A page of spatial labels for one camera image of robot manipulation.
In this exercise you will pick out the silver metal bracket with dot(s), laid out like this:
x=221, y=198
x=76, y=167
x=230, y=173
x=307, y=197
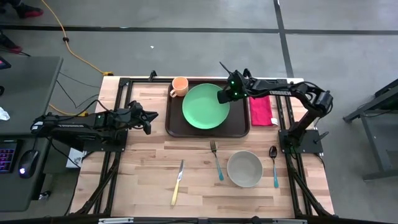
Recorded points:
x=289, y=221
x=115, y=220

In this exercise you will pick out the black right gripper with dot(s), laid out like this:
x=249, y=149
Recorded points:
x=238, y=87

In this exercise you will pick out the person's shoe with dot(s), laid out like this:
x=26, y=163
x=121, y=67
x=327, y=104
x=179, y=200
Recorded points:
x=7, y=43
x=29, y=12

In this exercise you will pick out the backlit keyboard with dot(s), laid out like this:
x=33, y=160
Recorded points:
x=6, y=155

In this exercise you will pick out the black aluminium table frame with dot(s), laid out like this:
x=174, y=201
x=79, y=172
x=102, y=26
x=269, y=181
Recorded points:
x=143, y=80

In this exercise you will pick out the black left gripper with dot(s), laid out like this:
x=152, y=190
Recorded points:
x=135, y=118

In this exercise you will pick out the white printed box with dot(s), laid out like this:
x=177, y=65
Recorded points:
x=74, y=160

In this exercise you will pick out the grey metal table stand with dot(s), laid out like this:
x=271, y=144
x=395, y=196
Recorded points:
x=373, y=140

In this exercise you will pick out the red cloth napkin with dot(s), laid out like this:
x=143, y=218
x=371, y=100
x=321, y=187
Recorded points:
x=259, y=110

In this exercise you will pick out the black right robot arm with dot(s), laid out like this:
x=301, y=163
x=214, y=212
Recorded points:
x=280, y=92

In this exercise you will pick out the orange mug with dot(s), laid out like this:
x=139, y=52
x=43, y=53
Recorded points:
x=180, y=84

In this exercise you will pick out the small metal caster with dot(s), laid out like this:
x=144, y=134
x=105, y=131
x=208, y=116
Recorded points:
x=45, y=195

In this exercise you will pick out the crumpled white paper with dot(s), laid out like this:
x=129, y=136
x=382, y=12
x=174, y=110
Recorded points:
x=3, y=115

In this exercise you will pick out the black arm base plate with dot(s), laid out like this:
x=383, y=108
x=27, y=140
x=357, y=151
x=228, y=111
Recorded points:
x=102, y=148
x=311, y=146

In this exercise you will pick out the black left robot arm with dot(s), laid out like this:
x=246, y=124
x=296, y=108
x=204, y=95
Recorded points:
x=71, y=126

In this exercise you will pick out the dark tablet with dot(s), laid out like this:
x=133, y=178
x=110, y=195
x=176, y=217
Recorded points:
x=3, y=63

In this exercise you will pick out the grey desk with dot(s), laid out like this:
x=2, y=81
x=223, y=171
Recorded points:
x=28, y=93

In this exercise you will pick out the green plate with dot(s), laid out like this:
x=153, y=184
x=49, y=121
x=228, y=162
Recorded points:
x=202, y=109

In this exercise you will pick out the brown plastic tray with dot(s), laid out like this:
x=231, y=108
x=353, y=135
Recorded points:
x=174, y=124

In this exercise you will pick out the beige bowl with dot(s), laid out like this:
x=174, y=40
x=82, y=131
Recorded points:
x=244, y=169

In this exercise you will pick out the black computer mouse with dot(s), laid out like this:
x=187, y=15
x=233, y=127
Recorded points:
x=28, y=163

